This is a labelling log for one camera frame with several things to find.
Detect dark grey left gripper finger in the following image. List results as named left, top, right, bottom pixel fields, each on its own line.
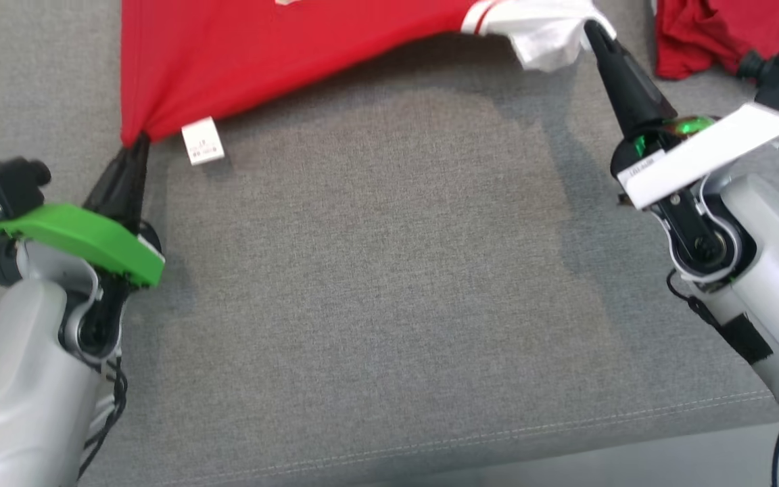
left=82, top=142, right=139, bottom=221
left=116, top=137, right=150, bottom=234

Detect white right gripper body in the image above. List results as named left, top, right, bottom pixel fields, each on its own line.
left=609, top=101, right=779, bottom=210

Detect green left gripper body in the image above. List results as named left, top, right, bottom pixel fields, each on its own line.
left=0, top=203, right=166, bottom=288

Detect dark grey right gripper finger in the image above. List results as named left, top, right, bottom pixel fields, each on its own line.
left=584, top=20, right=651, bottom=139
left=592, top=20, right=678, bottom=129

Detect red shorts with white hem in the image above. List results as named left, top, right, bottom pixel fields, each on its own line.
left=655, top=0, right=779, bottom=80

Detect red jersey with white stripes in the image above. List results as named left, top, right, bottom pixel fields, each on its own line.
left=121, top=0, right=617, bottom=166

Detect grey fabric sofa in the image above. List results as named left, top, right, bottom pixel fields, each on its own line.
left=0, top=0, right=779, bottom=487

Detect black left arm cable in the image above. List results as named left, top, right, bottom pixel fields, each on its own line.
left=77, top=357, right=130, bottom=482

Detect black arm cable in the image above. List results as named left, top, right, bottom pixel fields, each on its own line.
left=77, top=357, right=130, bottom=482
left=665, top=269, right=779, bottom=487

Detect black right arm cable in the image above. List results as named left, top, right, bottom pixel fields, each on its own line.
left=665, top=269, right=779, bottom=487

